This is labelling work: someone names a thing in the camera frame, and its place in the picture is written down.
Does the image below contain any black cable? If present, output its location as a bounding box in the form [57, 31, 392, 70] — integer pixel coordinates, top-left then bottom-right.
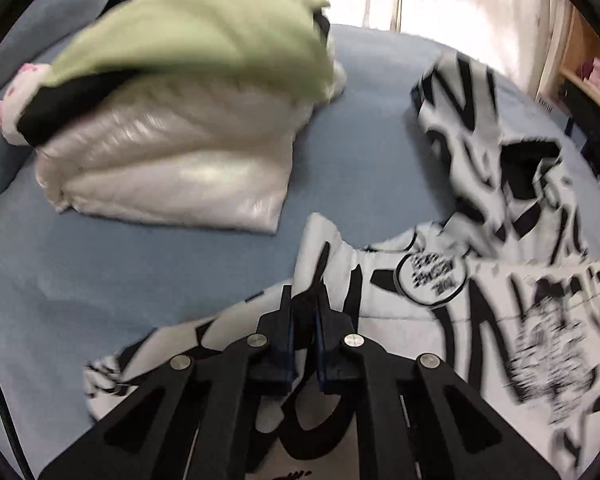
[0, 340, 33, 480]

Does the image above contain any pink white cat plush toy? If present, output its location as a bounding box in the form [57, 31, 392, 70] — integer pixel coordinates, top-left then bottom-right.
[0, 61, 53, 146]

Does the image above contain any light green jacket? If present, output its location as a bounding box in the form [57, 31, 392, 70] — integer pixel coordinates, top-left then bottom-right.
[17, 0, 336, 147]

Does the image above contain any blue rolled blanket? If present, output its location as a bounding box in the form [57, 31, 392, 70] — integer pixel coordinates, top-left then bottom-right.
[0, 0, 113, 111]

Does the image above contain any black white printed jacket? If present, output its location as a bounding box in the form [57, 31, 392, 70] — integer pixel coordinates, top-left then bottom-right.
[82, 50, 600, 480]

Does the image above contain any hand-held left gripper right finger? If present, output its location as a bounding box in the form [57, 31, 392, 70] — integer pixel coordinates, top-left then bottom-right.
[314, 290, 563, 480]

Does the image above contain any wooden shelf unit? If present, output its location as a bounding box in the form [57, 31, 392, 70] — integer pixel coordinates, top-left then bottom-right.
[540, 5, 600, 131]

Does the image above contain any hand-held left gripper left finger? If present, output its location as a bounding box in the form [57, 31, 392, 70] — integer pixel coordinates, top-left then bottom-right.
[37, 284, 297, 480]

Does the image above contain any silver puffer jacket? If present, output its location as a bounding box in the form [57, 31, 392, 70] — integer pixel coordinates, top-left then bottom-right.
[34, 57, 348, 235]

